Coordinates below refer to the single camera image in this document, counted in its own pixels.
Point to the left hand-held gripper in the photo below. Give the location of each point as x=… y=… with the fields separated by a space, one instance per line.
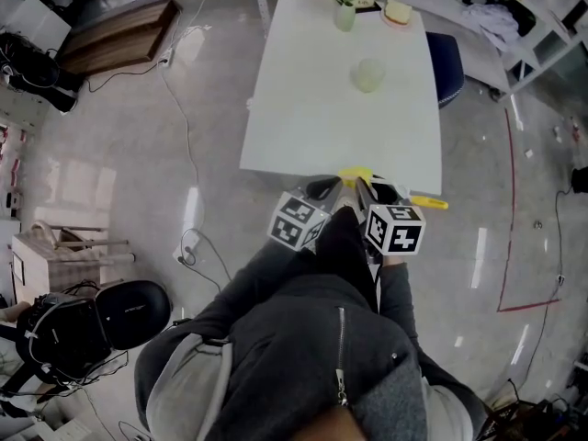
x=298 y=221

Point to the dark blue chair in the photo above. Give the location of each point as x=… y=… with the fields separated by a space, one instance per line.
x=445 y=67

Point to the yellow brush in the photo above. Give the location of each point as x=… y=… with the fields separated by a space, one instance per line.
x=353 y=173

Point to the wooden step platform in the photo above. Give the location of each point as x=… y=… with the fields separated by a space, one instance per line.
x=115 y=35

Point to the green vase with pink flowers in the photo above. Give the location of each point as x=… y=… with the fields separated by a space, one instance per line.
x=344 y=16

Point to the white table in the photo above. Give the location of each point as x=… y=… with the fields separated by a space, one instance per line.
x=321 y=131

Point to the yellow sponge cake slice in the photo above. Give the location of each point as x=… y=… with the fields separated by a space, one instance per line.
x=397 y=11

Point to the wooden stool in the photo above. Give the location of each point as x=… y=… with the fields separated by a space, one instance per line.
x=110 y=258

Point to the white shelving rack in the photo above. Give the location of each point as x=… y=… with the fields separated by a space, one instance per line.
x=500 y=69

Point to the checkered fabric box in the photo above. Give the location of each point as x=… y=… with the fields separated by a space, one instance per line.
x=64 y=269

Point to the black hard-shell backpack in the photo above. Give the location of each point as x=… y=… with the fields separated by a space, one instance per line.
x=133 y=313

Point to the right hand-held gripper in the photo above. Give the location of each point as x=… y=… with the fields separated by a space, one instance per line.
x=395 y=230

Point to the white crumpled cloth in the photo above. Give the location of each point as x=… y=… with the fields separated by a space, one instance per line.
x=491 y=23

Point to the person's right forearm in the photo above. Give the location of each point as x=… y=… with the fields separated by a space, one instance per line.
x=399 y=301

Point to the pale green translucent cup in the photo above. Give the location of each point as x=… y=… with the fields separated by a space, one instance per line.
x=367 y=76

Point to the white power strip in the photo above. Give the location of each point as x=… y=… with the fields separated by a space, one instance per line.
x=166 y=57
x=193 y=244

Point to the person's left forearm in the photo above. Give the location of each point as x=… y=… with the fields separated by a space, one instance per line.
x=257 y=283

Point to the person's dark hooded jacket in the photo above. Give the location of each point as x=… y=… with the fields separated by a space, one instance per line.
x=298 y=338

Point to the pink plate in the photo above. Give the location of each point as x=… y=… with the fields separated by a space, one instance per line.
x=396 y=25

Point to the black tray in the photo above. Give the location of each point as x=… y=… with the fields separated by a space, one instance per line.
x=367 y=11

